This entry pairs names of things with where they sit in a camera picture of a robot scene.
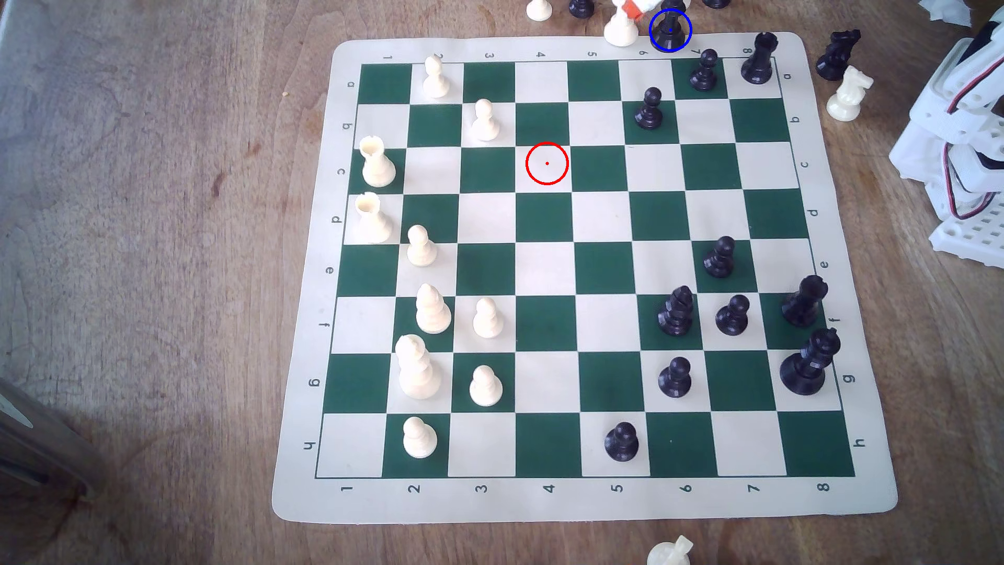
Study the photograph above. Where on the white chess king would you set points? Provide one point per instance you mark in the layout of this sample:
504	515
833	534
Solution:
416	370

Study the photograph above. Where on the dark grey blurry object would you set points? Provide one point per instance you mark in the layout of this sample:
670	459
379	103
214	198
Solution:
35	443

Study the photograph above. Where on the black chess knight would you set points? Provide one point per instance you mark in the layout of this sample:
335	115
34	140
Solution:
837	56

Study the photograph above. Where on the white chess rook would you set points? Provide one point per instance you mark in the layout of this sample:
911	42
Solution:
377	165
372	221

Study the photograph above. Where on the white chess knight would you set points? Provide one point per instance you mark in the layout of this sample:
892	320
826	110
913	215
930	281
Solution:
849	94

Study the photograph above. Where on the black chess bishop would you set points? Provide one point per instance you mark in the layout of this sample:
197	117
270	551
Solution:
804	304

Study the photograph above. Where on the white crumpled paper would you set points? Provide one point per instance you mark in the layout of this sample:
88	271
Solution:
945	9

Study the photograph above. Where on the white chess piece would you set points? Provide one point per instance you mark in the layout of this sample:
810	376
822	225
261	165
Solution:
668	553

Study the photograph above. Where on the black chess king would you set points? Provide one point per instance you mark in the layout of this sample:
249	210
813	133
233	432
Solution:
808	367

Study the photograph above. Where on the black chess queen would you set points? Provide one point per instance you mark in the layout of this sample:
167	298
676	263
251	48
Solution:
671	31

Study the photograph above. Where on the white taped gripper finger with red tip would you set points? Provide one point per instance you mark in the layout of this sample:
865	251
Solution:
639	6

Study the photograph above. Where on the white chess pawn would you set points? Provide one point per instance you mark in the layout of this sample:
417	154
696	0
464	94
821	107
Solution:
421	248
485	122
485	388
436	78
539	9
620	33
419	439
488	319

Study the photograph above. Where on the black bishop f6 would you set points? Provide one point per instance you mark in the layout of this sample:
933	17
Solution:
677	314

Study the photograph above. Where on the green and white chess mat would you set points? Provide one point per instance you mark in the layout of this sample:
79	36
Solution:
549	267

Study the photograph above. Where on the black chess rook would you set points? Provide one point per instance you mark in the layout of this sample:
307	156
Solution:
759	61

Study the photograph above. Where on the white chess bishop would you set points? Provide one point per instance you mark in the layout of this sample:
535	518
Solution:
432	311

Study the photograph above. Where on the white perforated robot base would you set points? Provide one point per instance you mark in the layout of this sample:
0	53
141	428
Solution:
972	239

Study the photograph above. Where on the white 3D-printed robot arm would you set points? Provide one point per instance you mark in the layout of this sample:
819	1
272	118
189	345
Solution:
925	149

